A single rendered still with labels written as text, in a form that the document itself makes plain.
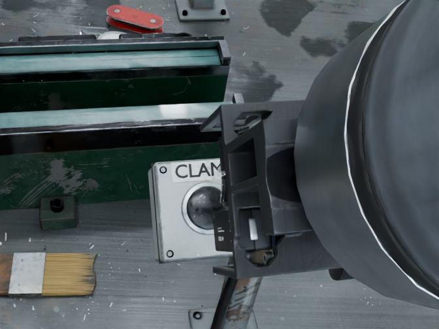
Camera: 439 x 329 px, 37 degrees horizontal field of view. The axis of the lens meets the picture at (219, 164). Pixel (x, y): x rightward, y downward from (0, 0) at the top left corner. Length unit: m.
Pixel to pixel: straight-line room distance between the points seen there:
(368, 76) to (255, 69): 0.82
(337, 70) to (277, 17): 0.89
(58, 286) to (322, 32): 0.58
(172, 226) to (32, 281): 0.30
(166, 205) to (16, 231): 0.34
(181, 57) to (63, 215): 0.23
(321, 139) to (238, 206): 0.09
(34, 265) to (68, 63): 0.23
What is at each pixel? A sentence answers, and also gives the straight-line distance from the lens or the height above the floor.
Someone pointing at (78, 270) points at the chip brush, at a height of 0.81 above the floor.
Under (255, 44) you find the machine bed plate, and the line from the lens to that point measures 1.01.
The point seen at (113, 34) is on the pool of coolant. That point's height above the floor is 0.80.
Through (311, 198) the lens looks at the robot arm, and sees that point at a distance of 0.19.
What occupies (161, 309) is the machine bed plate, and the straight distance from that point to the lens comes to 0.72.
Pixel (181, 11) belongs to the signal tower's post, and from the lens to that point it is 1.05.
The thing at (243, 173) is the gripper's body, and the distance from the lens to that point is 0.26.
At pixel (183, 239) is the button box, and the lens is 0.46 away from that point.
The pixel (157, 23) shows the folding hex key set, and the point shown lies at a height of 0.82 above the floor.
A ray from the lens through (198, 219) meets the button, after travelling 0.45.
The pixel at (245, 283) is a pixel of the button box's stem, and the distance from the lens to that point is 0.58.
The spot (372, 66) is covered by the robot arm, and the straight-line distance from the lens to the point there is 0.16.
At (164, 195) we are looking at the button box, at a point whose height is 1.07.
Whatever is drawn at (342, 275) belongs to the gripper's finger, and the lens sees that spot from 0.33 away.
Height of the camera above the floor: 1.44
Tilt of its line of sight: 50 degrees down
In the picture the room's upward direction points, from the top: 10 degrees clockwise
